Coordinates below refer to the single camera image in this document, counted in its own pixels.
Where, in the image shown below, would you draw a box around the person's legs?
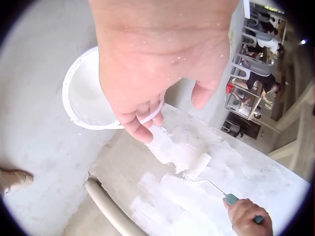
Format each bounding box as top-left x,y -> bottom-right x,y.
0,168 -> 34,194

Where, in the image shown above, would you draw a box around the person's right fingers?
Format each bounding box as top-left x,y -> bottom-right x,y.
223,198 -> 266,221

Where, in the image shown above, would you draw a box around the person's left fingers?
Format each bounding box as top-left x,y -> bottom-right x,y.
116,95 -> 165,143

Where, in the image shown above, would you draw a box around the person's left thumb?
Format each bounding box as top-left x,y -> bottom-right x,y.
191,79 -> 223,110

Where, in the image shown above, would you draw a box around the person's right hand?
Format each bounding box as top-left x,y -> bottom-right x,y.
223,198 -> 273,236

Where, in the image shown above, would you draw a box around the row of grey plastic chairs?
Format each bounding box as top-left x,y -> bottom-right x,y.
221,12 -> 272,134

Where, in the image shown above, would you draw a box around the white paint bucket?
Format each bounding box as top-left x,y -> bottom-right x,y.
62,47 -> 165,130

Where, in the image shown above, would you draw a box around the paint roller with teal handle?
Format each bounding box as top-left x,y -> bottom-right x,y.
188,153 -> 264,223

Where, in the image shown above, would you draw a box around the beige pipe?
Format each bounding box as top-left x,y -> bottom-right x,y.
85,177 -> 148,236

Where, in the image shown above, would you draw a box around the person's left hand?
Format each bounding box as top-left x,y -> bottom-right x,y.
88,0 -> 239,143

